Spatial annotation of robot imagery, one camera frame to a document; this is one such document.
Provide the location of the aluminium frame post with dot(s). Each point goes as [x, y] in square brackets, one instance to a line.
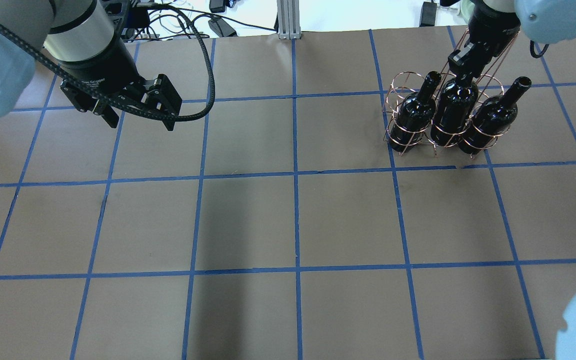
[288, 19]

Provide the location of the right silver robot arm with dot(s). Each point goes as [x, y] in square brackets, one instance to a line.
[545, 21]

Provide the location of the dark glass wine bottle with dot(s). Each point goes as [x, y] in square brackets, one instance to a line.
[456, 100]

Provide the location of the copper wire wine basket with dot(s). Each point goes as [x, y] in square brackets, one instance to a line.
[400, 92]

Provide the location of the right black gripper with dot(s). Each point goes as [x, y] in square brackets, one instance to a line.
[488, 26]

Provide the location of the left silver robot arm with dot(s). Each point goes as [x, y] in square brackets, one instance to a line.
[78, 41]

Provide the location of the dark bottle in basket near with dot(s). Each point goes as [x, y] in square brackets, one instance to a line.
[414, 115]

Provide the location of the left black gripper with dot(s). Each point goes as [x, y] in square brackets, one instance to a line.
[102, 66]

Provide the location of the dark bottle in basket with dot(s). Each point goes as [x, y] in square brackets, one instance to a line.
[414, 115]
[493, 118]

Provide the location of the dark bottle in basket far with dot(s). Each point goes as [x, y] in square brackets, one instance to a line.
[493, 118]

